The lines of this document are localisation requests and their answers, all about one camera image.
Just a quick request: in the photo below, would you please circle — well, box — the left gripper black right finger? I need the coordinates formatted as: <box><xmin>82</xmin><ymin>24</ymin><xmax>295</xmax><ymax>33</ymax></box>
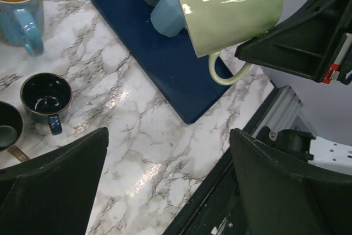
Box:
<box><xmin>229</xmin><ymin>128</ymin><xmax>351</xmax><ymax>234</ymax></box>

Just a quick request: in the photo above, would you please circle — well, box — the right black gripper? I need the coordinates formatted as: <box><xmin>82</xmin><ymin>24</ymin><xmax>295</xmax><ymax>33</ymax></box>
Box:
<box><xmin>235</xmin><ymin>0</ymin><xmax>351</xmax><ymax>85</ymax></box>

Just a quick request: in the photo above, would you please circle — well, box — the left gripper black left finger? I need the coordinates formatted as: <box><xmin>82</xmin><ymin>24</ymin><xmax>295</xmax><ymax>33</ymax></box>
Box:
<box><xmin>1</xmin><ymin>127</ymin><xmax>109</xmax><ymax>234</ymax></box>

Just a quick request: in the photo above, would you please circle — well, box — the brown patterned mug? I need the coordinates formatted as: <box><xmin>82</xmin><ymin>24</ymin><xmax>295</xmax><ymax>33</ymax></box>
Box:
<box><xmin>1</xmin><ymin>101</ymin><xmax>30</xmax><ymax>162</ymax></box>

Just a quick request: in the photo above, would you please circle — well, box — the olive green mug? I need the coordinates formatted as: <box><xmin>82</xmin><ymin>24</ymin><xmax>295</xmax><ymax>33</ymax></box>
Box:
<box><xmin>179</xmin><ymin>0</ymin><xmax>284</xmax><ymax>86</ymax></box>

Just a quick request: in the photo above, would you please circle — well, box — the dark blue mug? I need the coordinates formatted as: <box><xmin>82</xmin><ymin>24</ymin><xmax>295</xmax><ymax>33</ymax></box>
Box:
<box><xmin>20</xmin><ymin>73</ymin><xmax>73</xmax><ymax>135</ymax></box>

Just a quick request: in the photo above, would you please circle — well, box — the light blue faceted mug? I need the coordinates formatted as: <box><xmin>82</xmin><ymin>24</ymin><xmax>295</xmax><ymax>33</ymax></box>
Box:
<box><xmin>151</xmin><ymin>0</ymin><xmax>186</xmax><ymax>37</ymax></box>

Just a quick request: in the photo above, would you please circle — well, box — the blue butterfly mug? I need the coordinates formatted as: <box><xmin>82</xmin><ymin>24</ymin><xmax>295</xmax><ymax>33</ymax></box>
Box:
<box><xmin>1</xmin><ymin>0</ymin><xmax>44</xmax><ymax>57</ymax></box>

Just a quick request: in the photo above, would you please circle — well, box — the dark blue tray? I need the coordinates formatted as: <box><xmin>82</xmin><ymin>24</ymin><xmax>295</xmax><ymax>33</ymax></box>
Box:
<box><xmin>91</xmin><ymin>0</ymin><xmax>229</xmax><ymax>124</ymax></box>

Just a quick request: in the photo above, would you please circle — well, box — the black table front rail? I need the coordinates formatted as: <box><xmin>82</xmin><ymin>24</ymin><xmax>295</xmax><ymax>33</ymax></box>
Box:
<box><xmin>162</xmin><ymin>85</ymin><xmax>306</xmax><ymax>235</ymax></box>

